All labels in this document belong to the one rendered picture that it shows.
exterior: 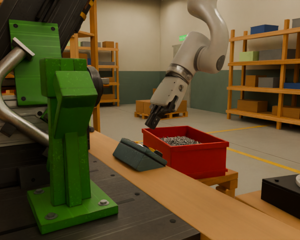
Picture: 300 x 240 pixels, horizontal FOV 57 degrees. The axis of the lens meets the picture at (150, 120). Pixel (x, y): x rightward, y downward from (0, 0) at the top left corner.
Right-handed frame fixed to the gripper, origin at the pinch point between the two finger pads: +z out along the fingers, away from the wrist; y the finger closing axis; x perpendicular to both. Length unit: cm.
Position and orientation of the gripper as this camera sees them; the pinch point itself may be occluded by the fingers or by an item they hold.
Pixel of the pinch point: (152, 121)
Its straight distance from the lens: 85.1
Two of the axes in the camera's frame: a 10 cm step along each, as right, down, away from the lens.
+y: -5.2, -1.4, 8.4
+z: -4.9, 8.6, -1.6
